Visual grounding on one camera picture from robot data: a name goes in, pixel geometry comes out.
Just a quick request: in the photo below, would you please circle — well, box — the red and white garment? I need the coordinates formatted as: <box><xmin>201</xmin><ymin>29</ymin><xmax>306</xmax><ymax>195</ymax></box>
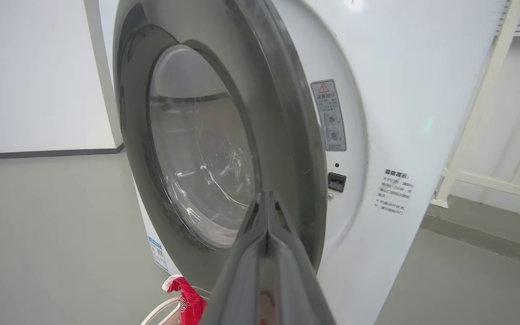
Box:
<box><xmin>162</xmin><ymin>275</ymin><xmax>208</xmax><ymax>325</ymax></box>

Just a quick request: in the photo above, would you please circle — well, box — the round black glass washer door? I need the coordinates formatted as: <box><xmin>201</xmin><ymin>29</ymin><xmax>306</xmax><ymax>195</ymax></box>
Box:
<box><xmin>112</xmin><ymin>0</ymin><xmax>328</xmax><ymax>289</ymax></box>

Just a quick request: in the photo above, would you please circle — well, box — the cream perforated basket brown rim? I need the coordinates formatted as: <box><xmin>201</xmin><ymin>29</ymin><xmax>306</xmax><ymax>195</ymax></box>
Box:
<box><xmin>141</xmin><ymin>296</ymin><xmax>184</xmax><ymax>325</ymax></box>

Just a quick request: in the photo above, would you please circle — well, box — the grey warning sticker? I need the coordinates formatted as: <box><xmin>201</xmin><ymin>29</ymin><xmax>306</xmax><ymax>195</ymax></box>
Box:
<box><xmin>311</xmin><ymin>79</ymin><xmax>347</xmax><ymax>152</ymax></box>

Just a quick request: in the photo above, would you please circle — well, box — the blue energy label sticker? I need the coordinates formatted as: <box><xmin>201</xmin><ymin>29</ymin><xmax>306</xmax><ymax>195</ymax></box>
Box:
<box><xmin>148</xmin><ymin>236</ymin><xmax>169</xmax><ymax>272</ymax></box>

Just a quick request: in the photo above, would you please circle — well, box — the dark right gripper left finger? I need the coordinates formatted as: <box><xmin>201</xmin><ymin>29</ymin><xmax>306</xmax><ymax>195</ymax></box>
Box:
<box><xmin>199</xmin><ymin>191</ymin><xmax>269</xmax><ymax>325</ymax></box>

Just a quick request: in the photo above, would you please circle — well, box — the white metal frame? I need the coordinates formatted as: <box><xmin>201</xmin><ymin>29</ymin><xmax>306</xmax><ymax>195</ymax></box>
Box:
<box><xmin>432</xmin><ymin>0</ymin><xmax>520</xmax><ymax>209</ymax></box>

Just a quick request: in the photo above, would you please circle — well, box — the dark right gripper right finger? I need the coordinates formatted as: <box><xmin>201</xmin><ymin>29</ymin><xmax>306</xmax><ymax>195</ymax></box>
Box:
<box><xmin>260</xmin><ymin>191</ymin><xmax>337</xmax><ymax>325</ymax></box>

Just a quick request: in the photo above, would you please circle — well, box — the white front-load washing machine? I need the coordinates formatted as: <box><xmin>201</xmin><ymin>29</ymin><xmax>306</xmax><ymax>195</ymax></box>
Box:
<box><xmin>131</xmin><ymin>0</ymin><xmax>506</xmax><ymax>325</ymax></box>

